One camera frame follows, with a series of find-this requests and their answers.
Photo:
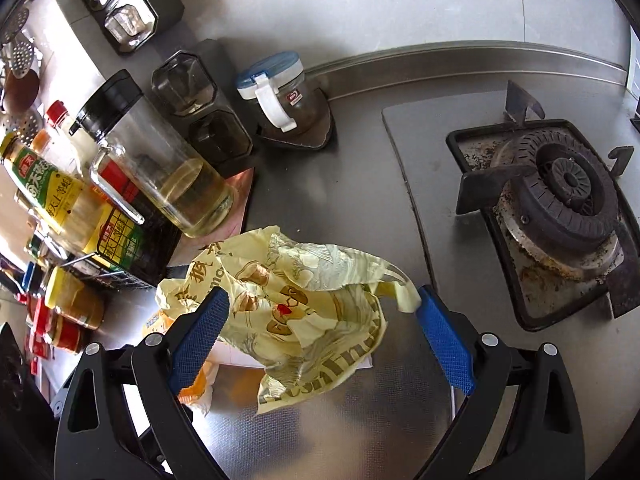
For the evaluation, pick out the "large red lid jar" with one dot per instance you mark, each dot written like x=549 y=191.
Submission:
x=65 y=334

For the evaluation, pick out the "yellow printed plastic bag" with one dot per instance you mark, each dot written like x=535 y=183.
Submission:
x=310 y=310

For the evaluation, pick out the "slotted steel spatula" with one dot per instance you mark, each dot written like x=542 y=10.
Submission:
x=14 y=21

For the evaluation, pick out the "red cap bottle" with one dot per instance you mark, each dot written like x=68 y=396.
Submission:
x=57 y=112

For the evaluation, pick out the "glass jar blue lid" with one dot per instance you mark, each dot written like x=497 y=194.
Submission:
x=272 y=92

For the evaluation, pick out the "yellow lid jar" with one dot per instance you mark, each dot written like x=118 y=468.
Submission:
x=70 y=295

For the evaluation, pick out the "wall-mounted spice boxes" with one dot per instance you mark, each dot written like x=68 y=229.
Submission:
x=129 y=22

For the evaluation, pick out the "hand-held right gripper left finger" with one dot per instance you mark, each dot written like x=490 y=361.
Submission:
x=197 y=340

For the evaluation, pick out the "slotted steel spoon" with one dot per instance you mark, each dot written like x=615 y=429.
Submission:
x=22 y=57

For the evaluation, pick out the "large bottle green label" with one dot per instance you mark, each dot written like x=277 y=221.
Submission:
x=50 y=185

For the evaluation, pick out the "black blurred object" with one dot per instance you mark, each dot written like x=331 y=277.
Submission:
x=17 y=400

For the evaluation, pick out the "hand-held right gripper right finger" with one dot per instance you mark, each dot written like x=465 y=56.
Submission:
x=445 y=340

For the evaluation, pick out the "black gas stove burner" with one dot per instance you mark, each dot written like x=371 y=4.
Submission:
x=555 y=210

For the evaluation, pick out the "round steel skimmer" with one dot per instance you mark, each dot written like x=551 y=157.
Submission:
x=22 y=122

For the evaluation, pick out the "glass oil dispenser black lid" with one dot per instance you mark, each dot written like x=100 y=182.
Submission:
x=160 y=175

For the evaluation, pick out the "dark triangular coaster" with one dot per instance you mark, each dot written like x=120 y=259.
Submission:
x=307 y=132

